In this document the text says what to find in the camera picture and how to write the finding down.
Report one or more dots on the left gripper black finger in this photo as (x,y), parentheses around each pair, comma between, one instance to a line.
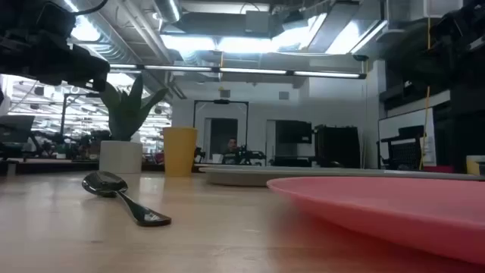
(94,74)

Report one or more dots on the black spoon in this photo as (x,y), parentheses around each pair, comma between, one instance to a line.
(104,184)

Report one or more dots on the yellow plastic cup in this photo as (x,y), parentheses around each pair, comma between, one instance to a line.
(180,151)

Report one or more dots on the pink plastic plate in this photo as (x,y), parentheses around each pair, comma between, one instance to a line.
(379,204)

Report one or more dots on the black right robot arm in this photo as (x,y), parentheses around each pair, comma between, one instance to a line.
(466,26)

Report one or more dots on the black background robot arm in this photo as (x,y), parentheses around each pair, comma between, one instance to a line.
(248,154)

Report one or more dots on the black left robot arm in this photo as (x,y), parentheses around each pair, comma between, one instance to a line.
(34,19)

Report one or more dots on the grey plastic tray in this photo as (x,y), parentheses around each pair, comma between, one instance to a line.
(242,176)

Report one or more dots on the green snake plant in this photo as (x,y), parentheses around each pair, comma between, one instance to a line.
(127,113)

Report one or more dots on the dark desk monitor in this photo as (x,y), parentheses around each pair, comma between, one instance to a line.
(15,129)

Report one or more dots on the white plant pot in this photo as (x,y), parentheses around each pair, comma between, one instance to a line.
(121,157)

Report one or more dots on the black mesh chair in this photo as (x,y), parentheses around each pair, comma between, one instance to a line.
(407,153)

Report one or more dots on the red box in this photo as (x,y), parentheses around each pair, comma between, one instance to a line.
(437,169)

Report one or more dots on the black cabinet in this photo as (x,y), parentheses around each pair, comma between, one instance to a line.
(337,146)

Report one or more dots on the person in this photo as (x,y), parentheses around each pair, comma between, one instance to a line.
(232,146)

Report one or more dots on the long ceiling light strip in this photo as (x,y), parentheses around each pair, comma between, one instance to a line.
(250,71)

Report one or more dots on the grey ceiling box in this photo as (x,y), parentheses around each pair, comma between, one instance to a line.
(257,22)

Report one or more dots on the black security camera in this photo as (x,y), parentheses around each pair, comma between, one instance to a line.
(360,57)

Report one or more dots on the silver ventilation duct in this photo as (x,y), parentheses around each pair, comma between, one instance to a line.
(166,9)

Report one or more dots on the black door frame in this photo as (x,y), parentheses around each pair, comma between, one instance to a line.
(221,101)

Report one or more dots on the black wall screen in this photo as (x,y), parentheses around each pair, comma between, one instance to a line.
(293,132)

